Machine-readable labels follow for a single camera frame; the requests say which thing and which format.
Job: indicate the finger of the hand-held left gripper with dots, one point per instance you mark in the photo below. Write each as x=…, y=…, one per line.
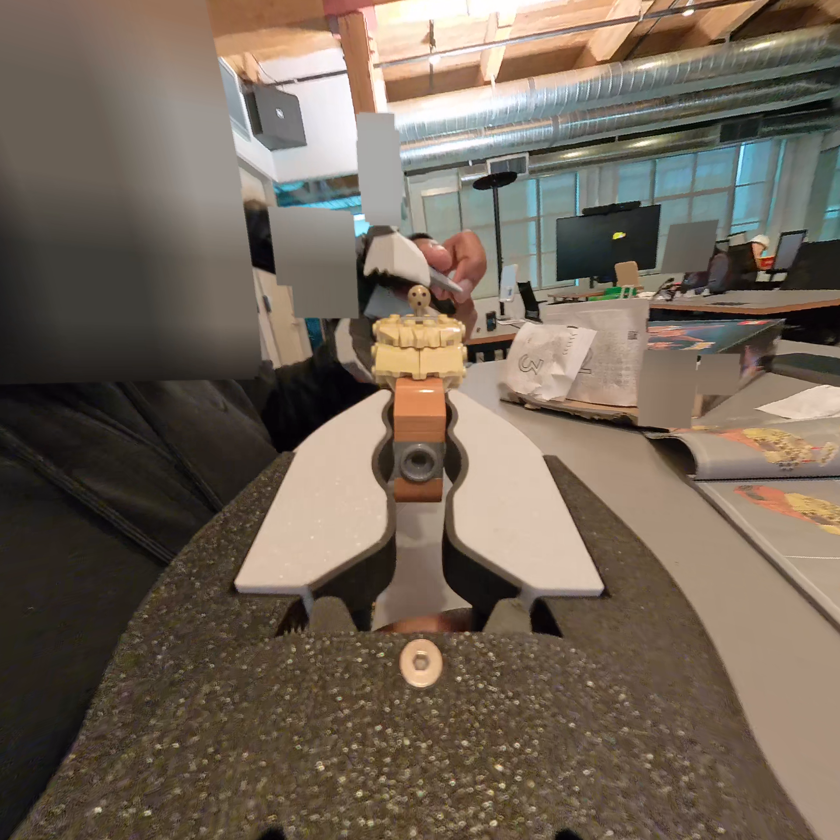
x=391, y=247
x=420, y=278

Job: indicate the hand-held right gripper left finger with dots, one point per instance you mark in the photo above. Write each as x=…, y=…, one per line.
x=315, y=519

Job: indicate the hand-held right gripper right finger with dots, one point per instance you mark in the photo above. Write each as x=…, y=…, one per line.
x=523, y=519

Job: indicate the tan brick model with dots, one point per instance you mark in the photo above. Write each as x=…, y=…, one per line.
x=420, y=381

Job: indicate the person's left forearm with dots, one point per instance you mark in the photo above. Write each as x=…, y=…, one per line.
x=322, y=394

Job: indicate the black floor lamp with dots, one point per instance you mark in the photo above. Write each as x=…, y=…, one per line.
x=496, y=236

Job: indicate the brown cardboard piece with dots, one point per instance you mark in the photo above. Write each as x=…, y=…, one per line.
x=578, y=410

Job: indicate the wooden pillar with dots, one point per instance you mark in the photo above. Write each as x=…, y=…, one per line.
x=361, y=59

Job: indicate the black monitor screen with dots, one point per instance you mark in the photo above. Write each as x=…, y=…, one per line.
x=608, y=243

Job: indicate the person's black jacket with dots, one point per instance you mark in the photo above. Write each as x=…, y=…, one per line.
x=105, y=525

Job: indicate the grey instruction booklet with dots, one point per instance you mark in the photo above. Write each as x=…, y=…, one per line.
x=761, y=473

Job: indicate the dark printed kit box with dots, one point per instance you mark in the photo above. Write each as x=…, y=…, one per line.
x=715, y=355

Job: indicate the white dotted paper sheet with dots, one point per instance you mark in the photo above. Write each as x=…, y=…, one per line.
x=801, y=402

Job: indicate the wooden table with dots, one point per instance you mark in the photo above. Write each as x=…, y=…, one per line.
x=748, y=302

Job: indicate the black wall speaker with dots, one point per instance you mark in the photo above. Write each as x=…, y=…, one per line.
x=276, y=118

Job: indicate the silver ceiling duct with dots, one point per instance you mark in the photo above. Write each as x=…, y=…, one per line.
x=617, y=92

